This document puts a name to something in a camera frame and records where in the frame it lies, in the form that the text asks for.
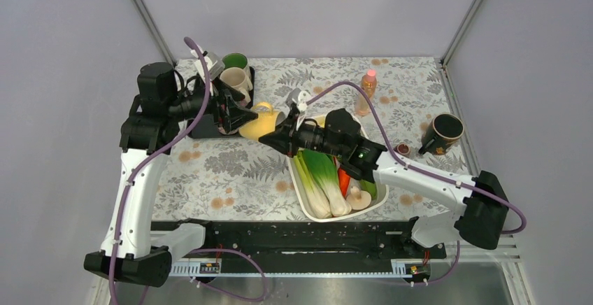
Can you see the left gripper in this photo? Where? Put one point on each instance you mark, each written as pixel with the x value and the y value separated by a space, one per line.
pixel 234 115

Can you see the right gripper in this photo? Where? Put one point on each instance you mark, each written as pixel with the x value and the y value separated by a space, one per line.
pixel 281 139

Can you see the yellow mug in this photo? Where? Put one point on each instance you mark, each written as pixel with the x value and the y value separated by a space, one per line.
pixel 266 122

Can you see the beige teal upside-down mug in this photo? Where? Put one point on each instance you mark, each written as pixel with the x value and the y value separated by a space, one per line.
pixel 238 79

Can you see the beige floral mug green inside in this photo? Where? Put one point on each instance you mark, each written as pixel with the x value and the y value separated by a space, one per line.
pixel 237 60

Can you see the pink upside-down mug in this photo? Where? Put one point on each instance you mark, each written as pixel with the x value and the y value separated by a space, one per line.
pixel 225 128

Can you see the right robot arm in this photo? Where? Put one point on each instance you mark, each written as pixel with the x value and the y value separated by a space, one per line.
pixel 477 206

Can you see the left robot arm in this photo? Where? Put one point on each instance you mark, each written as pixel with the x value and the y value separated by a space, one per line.
pixel 128 254

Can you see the black gold mug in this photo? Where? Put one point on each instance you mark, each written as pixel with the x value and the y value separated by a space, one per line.
pixel 441 134

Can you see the black baking tray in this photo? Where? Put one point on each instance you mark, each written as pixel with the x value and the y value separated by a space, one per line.
pixel 206 128

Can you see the white green leek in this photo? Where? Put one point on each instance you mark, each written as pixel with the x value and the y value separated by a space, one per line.
pixel 313 201

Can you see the green bok choy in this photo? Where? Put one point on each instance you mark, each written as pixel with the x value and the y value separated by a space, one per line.
pixel 324 173

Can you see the orange carrot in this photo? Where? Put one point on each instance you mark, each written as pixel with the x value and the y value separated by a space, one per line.
pixel 343 181

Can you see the beige mushroom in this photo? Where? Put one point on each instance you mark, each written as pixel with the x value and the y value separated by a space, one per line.
pixel 358 199

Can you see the green cucumber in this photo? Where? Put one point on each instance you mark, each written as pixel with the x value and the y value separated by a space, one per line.
pixel 369 187

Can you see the pink drink bottle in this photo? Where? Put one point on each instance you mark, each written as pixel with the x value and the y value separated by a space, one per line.
pixel 368 84

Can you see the white vegetable basin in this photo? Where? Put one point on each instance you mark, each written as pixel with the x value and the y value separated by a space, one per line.
pixel 382 193

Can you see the small brown cup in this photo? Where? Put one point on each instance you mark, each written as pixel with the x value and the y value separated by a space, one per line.
pixel 403 149

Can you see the floral tablecloth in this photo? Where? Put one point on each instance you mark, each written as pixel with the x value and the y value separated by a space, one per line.
pixel 238 179

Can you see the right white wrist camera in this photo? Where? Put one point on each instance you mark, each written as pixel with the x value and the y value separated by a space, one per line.
pixel 296 102

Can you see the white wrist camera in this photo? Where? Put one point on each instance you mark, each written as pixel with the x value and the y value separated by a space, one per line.
pixel 296 102
pixel 213 62

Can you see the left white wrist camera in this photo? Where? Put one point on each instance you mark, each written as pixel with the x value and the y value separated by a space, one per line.
pixel 213 62

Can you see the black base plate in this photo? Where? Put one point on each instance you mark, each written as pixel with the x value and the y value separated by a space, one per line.
pixel 308 247

